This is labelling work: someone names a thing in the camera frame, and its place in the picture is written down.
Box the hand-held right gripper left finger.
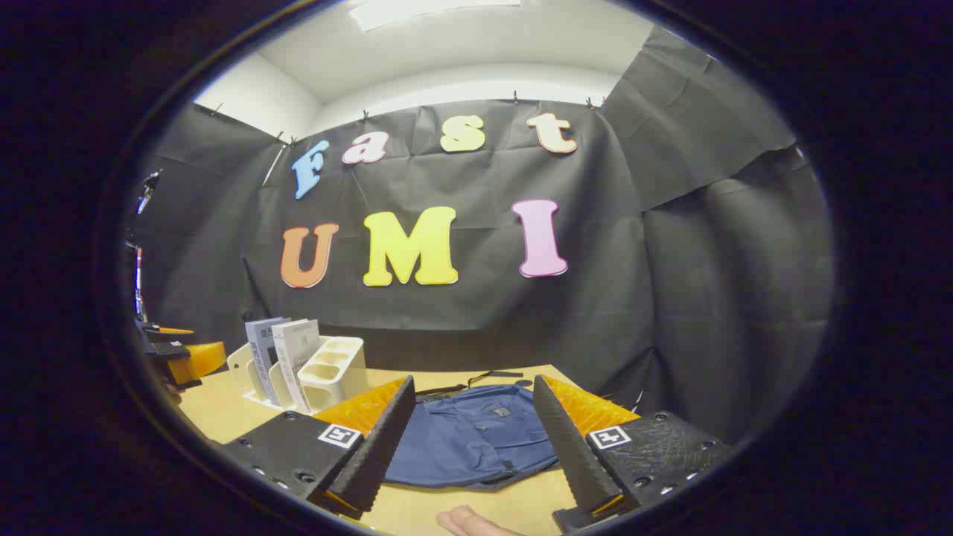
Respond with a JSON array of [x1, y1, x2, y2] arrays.
[[221, 374, 418, 520]]

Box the thin white rod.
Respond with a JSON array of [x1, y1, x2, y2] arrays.
[[262, 141, 287, 187]]

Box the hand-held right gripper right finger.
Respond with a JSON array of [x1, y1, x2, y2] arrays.
[[532, 374, 734, 533]]

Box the blue schoolbag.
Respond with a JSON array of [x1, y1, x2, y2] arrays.
[[383, 370, 561, 491]]

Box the white plastic bookshelf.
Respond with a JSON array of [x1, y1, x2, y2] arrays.
[[227, 336, 369, 415]]

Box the grey book with portrait cover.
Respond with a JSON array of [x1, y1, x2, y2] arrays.
[[245, 318, 291, 406]]

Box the white book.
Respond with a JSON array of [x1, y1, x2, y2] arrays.
[[271, 319, 322, 412]]

